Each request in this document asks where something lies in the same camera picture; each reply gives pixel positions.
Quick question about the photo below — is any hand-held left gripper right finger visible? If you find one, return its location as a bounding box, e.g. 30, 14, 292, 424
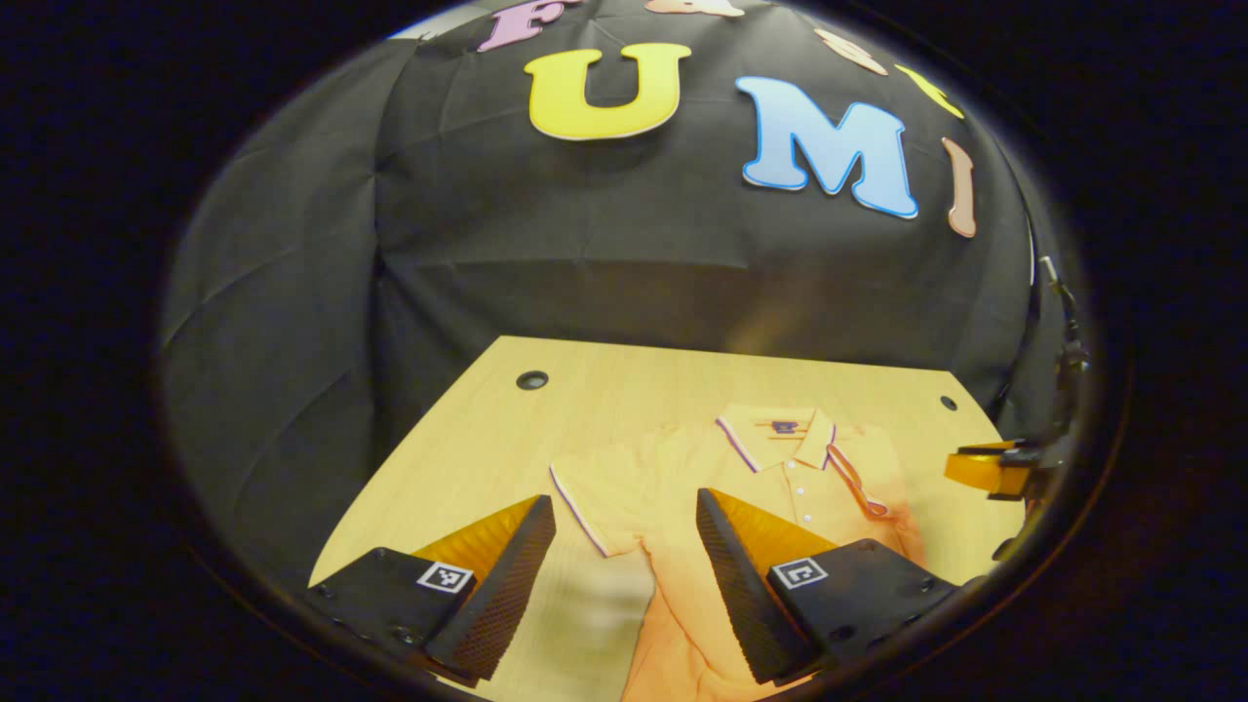
696, 487, 986, 686

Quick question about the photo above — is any black backdrop cloth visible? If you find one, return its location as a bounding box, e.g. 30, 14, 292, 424
156, 0, 1073, 586

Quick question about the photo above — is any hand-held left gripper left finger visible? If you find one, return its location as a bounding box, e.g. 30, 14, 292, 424
302, 494, 557, 686

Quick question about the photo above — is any orange T-shirt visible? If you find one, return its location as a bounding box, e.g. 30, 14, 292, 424
548, 403, 927, 702

